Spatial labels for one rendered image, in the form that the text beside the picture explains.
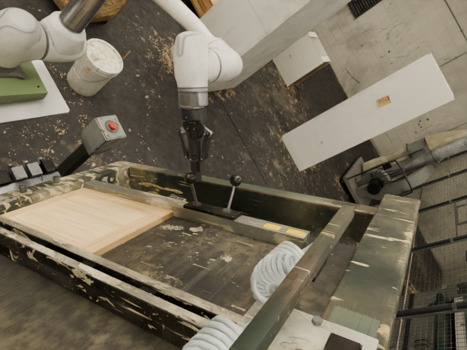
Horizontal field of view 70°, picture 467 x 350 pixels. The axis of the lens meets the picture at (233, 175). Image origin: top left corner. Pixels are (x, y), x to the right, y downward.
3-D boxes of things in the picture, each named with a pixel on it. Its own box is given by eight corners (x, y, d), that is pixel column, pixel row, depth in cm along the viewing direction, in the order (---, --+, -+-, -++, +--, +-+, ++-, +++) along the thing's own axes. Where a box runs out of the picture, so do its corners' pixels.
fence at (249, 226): (94, 188, 144) (93, 179, 143) (309, 244, 96) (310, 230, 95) (84, 192, 140) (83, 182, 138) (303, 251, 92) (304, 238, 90)
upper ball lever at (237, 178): (224, 215, 108) (234, 175, 110) (234, 217, 106) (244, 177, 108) (218, 213, 105) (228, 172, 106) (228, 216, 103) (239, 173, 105)
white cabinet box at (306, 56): (281, 56, 619) (315, 32, 576) (296, 84, 620) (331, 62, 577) (271, 57, 582) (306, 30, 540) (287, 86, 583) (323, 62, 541)
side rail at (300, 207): (140, 185, 166) (137, 163, 162) (378, 239, 110) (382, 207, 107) (130, 188, 161) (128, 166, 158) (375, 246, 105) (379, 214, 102)
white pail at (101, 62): (90, 66, 283) (119, 30, 256) (108, 97, 284) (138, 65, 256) (55, 67, 258) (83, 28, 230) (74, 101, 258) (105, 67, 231)
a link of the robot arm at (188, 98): (190, 87, 107) (191, 105, 108) (170, 88, 99) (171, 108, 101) (213, 87, 102) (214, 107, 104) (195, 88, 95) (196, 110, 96)
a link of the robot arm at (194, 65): (195, 88, 94) (222, 86, 104) (192, 28, 89) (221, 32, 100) (167, 87, 99) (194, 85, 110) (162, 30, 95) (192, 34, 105)
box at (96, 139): (98, 130, 172) (116, 114, 161) (108, 151, 172) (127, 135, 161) (76, 135, 162) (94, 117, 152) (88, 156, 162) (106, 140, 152)
